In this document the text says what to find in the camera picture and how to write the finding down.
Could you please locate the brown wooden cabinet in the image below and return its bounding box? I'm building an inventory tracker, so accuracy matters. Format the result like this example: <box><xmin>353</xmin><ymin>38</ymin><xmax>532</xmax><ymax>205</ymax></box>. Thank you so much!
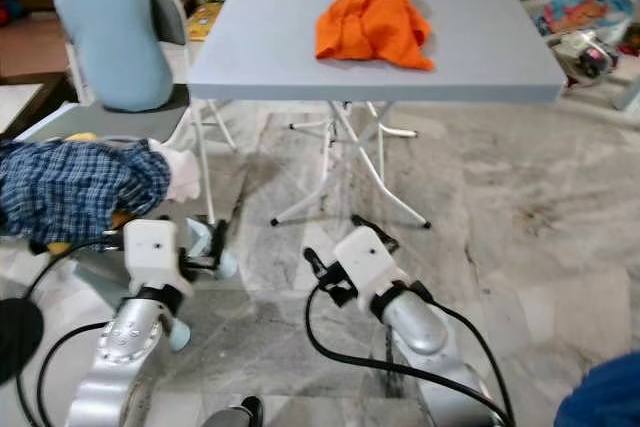
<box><xmin>0</xmin><ymin>13</ymin><xmax>73</xmax><ymax>140</ymax></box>

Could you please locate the white cloth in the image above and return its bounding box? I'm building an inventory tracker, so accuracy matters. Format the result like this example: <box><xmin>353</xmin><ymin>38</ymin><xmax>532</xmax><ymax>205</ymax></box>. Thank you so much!
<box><xmin>150</xmin><ymin>141</ymin><xmax>201</xmax><ymax>205</ymax></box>

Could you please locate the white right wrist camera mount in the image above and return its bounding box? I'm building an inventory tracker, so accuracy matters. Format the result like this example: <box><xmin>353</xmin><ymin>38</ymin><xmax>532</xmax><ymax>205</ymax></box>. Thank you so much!
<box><xmin>334</xmin><ymin>226</ymin><xmax>410</xmax><ymax>312</ymax></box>

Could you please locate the dark robot foot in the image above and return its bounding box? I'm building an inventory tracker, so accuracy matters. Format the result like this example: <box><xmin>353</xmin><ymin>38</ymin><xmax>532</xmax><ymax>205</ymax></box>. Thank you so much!
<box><xmin>205</xmin><ymin>396</ymin><xmax>267</xmax><ymax>427</ymax></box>

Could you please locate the grey folding chair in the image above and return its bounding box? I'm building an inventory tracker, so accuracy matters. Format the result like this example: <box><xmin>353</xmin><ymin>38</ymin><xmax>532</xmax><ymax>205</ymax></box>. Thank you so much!
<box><xmin>15</xmin><ymin>0</ymin><xmax>223</xmax><ymax>226</ymax></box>

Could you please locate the grey folding table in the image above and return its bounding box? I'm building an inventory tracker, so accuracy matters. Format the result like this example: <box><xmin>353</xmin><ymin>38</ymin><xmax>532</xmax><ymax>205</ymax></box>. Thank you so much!
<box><xmin>188</xmin><ymin>0</ymin><xmax>569</xmax><ymax>231</ymax></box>

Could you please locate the blue cloth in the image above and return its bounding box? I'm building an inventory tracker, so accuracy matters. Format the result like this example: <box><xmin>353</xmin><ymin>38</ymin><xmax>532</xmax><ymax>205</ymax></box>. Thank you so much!
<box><xmin>554</xmin><ymin>351</ymin><xmax>640</xmax><ymax>427</ymax></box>

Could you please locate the colourful baby bouncer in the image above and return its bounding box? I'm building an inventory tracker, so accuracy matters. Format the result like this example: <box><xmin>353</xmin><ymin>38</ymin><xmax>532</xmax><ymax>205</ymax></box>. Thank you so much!
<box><xmin>525</xmin><ymin>0</ymin><xmax>640</xmax><ymax>58</ymax></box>

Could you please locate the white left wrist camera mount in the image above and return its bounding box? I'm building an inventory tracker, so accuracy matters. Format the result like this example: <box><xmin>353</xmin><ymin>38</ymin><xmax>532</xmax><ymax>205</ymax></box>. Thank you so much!
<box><xmin>124</xmin><ymin>218</ymin><xmax>194</xmax><ymax>296</ymax></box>

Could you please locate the orange shirt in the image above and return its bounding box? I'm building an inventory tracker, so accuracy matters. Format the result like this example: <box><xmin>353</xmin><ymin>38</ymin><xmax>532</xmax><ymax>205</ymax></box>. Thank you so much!
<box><xmin>314</xmin><ymin>0</ymin><xmax>437</xmax><ymax>73</ymax></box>

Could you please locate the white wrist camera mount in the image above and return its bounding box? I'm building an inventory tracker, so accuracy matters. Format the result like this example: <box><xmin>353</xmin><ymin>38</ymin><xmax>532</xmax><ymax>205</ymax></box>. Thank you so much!
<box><xmin>334</xmin><ymin>226</ymin><xmax>410</xmax><ymax>312</ymax></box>
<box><xmin>124</xmin><ymin>218</ymin><xmax>194</xmax><ymax>296</ymax></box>

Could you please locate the light blue cushion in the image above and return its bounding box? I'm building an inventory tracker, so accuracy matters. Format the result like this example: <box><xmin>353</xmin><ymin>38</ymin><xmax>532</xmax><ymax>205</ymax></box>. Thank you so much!
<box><xmin>52</xmin><ymin>0</ymin><xmax>174</xmax><ymax>115</ymax></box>

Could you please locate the black round object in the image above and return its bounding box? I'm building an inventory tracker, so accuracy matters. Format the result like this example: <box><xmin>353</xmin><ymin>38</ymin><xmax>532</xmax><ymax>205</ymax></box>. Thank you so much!
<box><xmin>0</xmin><ymin>297</ymin><xmax>42</xmax><ymax>385</ymax></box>

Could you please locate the blue checked garment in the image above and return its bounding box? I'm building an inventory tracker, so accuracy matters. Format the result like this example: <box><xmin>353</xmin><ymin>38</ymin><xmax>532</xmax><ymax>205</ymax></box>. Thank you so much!
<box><xmin>0</xmin><ymin>138</ymin><xmax>174</xmax><ymax>254</ymax></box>

